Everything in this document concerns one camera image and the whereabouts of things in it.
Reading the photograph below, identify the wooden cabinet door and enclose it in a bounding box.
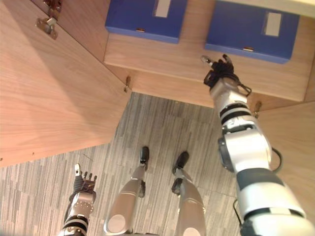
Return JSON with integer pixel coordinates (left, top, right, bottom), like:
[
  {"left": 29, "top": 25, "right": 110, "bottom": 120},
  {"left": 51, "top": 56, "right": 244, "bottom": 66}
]
[
  {"left": 0, "top": 0, "right": 133, "bottom": 168},
  {"left": 255, "top": 101, "right": 315, "bottom": 236}
]

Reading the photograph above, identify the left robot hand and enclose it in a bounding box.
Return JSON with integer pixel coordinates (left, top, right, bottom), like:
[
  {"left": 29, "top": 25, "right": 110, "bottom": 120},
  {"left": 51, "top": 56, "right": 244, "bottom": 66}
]
[{"left": 73, "top": 164, "right": 98, "bottom": 194}]

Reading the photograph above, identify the left silver robot leg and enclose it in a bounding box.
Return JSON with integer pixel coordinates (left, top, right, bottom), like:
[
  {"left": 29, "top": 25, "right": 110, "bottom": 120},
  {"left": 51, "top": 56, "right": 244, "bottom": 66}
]
[{"left": 102, "top": 146, "right": 150, "bottom": 236}]

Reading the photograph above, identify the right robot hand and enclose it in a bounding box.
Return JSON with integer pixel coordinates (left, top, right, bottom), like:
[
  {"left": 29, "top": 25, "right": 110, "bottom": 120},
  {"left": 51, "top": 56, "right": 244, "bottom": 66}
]
[{"left": 201, "top": 54, "right": 236, "bottom": 85}]

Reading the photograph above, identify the brass door hinge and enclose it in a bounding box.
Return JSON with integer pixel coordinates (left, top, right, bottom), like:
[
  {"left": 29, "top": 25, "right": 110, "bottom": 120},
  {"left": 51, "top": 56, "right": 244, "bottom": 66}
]
[
  {"left": 253, "top": 100, "right": 262, "bottom": 118},
  {"left": 123, "top": 76, "right": 132, "bottom": 93}
]

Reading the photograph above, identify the silver door hinge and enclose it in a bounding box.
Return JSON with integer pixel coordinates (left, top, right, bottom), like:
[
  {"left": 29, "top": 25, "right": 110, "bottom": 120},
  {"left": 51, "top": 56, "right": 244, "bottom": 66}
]
[{"left": 35, "top": 16, "right": 59, "bottom": 40}]

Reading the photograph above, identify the silver robot leg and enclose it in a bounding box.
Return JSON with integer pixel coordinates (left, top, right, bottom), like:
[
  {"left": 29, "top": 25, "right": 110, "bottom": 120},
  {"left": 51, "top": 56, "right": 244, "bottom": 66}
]
[
  {"left": 102, "top": 146, "right": 150, "bottom": 236},
  {"left": 171, "top": 151, "right": 207, "bottom": 236}
]

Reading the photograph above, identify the wooden cabinet shelf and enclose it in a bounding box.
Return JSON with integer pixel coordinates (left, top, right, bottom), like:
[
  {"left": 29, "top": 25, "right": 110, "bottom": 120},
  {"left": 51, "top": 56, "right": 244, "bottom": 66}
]
[{"left": 103, "top": 33, "right": 310, "bottom": 111}]

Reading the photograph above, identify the dark metal door hinge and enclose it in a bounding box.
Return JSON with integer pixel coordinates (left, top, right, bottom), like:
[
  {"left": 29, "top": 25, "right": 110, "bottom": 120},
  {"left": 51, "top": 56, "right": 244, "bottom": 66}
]
[{"left": 43, "top": 0, "right": 63, "bottom": 15}]

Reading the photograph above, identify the right silver robot leg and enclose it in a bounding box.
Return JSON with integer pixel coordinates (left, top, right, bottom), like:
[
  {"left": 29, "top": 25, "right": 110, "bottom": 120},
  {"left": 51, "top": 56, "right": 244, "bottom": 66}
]
[{"left": 171, "top": 151, "right": 207, "bottom": 236}]

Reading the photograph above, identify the blue file box folder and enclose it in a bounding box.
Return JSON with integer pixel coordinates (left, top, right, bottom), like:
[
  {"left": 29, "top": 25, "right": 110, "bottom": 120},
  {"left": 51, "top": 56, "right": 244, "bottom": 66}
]
[
  {"left": 204, "top": 0, "right": 301, "bottom": 65},
  {"left": 105, "top": 0, "right": 188, "bottom": 45}
]

